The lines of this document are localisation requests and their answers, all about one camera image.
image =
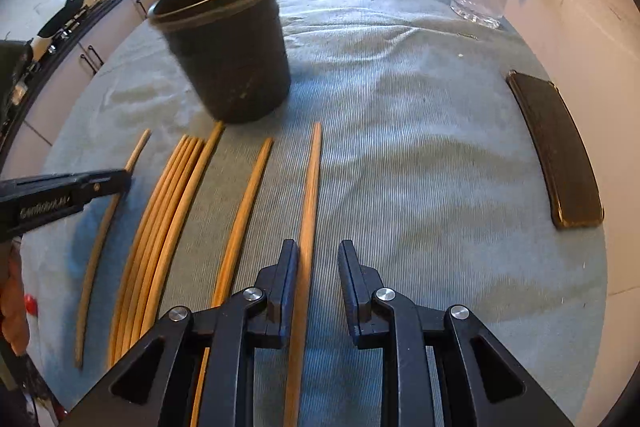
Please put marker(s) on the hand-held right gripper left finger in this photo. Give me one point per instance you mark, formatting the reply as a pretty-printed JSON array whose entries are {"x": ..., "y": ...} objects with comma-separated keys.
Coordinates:
[{"x": 289, "y": 267}]

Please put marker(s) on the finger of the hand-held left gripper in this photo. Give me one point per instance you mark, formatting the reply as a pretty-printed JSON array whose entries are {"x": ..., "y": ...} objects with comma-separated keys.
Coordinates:
[{"x": 107, "y": 184}]

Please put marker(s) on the bunch of wooden chopsticks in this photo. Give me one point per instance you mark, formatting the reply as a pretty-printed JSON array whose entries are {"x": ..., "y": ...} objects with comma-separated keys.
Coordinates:
[{"x": 152, "y": 227}]

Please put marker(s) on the black plastic cup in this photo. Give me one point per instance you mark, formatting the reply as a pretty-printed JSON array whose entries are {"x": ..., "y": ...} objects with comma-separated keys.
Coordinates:
[{"x": 230, "y": 57}]

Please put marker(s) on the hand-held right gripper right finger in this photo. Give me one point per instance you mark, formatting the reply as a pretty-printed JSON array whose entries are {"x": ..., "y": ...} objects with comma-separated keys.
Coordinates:
[{"x": 346, "y": 267}]

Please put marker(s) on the black smartphone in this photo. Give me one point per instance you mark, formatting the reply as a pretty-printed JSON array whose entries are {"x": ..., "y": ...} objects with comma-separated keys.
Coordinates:
[{"x": 555, "y": 147}]

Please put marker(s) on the blue-grey table cloth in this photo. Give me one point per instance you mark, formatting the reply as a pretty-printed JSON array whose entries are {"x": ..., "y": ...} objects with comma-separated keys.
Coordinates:
[{"x": 400, "y": 132}]

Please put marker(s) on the black frying pan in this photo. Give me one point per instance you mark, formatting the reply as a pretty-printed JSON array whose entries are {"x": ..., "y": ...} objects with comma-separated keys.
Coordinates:
[{"x": 57, "y": 19}]

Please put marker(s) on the person's left hand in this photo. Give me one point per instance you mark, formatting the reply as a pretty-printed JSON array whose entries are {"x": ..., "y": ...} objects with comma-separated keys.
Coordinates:
[{"x": 12, "y": 302}]

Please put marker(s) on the wooden chopstick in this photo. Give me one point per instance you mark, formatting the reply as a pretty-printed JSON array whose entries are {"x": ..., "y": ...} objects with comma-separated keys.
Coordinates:
[
  {"x": 98, "y": 247},
  {"x": 313, "y": 187}
]

